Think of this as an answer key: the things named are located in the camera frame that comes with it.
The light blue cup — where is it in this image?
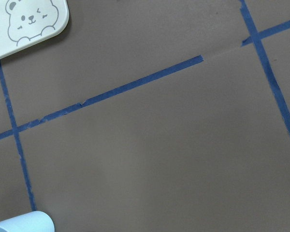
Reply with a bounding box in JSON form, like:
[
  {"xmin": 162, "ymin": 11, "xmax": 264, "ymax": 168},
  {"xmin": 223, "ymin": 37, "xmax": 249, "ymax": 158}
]
[{"xmin": 0, "ymin": 211, "xmax": 55, "ymax": 232}]

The cream bear tray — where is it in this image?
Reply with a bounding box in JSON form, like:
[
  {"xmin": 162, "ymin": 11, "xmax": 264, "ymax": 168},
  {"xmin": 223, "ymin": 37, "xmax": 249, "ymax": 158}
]
[{"xmin": 0, "ymin": 0, "xmax": 69, "ymax": 59}]

